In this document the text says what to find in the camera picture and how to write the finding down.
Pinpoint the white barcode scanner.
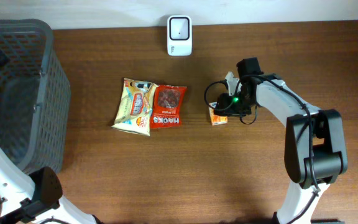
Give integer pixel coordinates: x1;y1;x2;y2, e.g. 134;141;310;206
167;15;193;57

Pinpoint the red Hacks candy bag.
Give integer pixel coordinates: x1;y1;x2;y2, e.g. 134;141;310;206
150;85;187;129

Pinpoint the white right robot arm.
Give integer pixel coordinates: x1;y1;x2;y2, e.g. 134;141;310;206
210;57;348;223

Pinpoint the grey plastic basket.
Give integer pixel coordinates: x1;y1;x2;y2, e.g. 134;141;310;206
0;19;71;174

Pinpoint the yellow snack bag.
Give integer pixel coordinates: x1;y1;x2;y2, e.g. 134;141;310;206
111;78;158;136

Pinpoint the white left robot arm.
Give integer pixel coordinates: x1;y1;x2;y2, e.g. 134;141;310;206
0;30;98;223

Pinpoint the orange snack pack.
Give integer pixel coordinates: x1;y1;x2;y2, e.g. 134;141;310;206
209;102;228;126

